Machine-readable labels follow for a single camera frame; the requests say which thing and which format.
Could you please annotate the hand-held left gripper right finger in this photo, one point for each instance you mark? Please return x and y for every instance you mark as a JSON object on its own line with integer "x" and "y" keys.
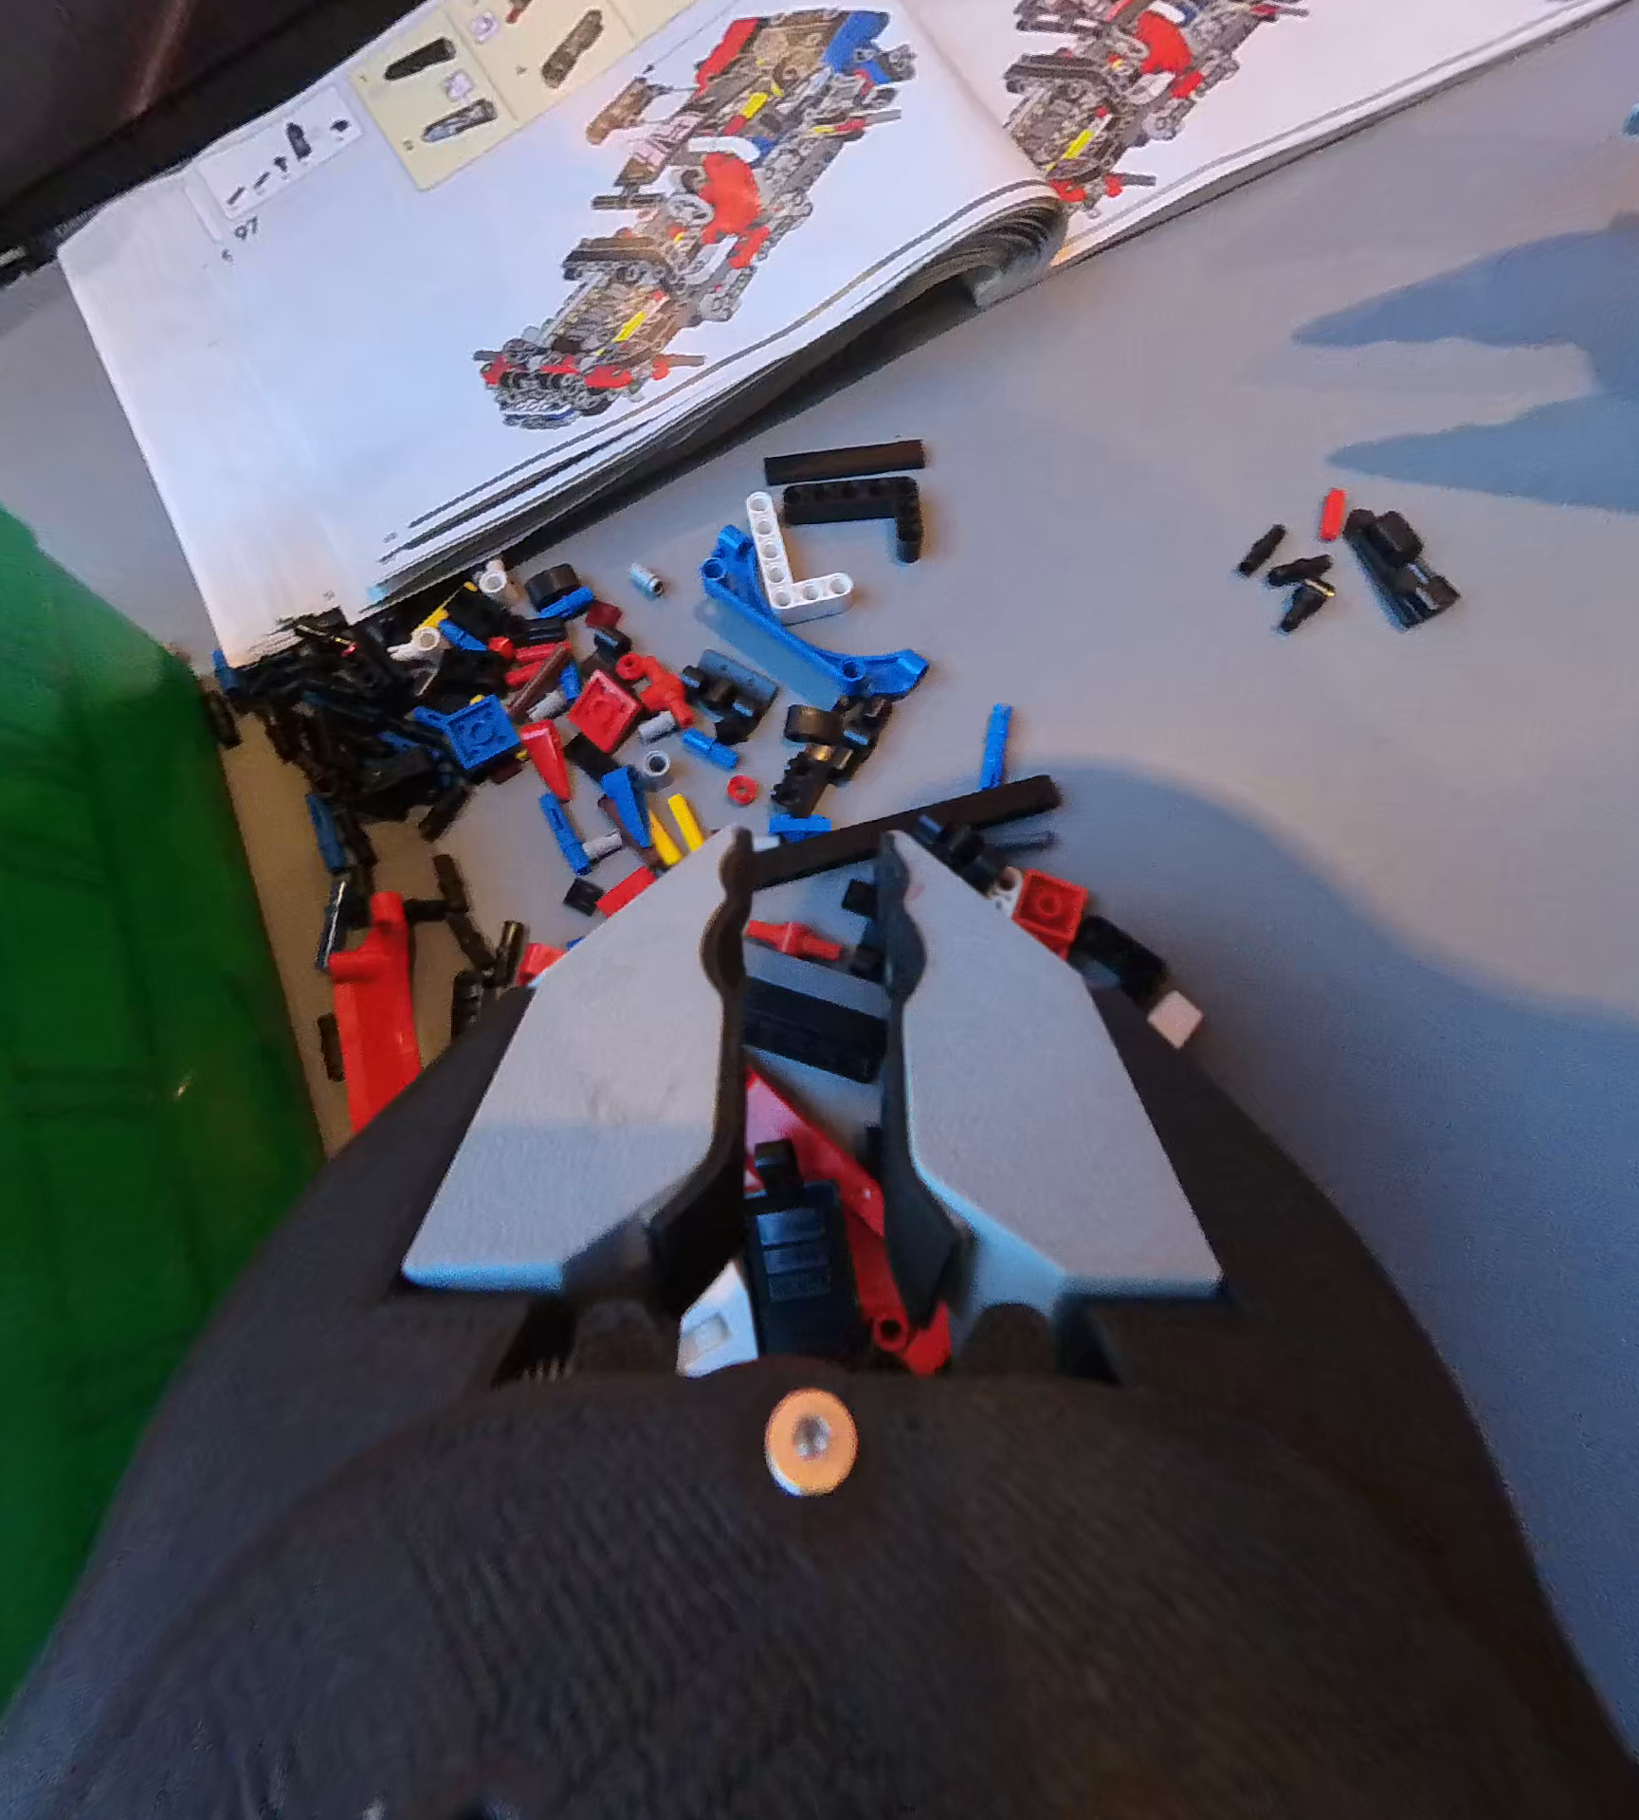
{"x": 1032, "y": 1109}

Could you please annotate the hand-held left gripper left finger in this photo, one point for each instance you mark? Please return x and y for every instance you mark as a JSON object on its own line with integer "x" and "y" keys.
{"x": 592, "y": 1094}

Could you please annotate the pile of small toy bricks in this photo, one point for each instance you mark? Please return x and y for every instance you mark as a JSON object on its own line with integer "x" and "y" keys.
{"x": 478, "y": 739}

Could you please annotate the large green plastic bin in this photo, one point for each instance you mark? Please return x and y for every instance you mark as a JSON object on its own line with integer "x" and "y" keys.
{"x": 65, "y": 1065}

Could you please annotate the white angled toy beam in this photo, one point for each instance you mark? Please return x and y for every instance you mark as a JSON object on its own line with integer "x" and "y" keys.
{"x": 768, "y": 548}

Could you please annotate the black angled toy beam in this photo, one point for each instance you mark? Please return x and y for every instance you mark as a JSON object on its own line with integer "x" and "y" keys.
{"x": 854, "y": 500}

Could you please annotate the black toy brick assembly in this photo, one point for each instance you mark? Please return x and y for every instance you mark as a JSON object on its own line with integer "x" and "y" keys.
{"x": 1398, "y": 569}

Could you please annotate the red toy pin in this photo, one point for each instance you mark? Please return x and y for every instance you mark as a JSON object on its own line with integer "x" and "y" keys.
{"x": 1332, "y": 514}

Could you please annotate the black flat toy tile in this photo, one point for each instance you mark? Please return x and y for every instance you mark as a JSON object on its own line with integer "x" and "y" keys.
{"x": 844, "y": 462}

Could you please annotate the open building instruction booklet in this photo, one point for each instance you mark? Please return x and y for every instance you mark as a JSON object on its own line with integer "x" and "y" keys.
{"x": 336, "y": 354}

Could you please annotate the blue curved toy frame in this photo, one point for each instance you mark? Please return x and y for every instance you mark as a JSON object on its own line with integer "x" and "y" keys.
{"x": 730, "y": 569}

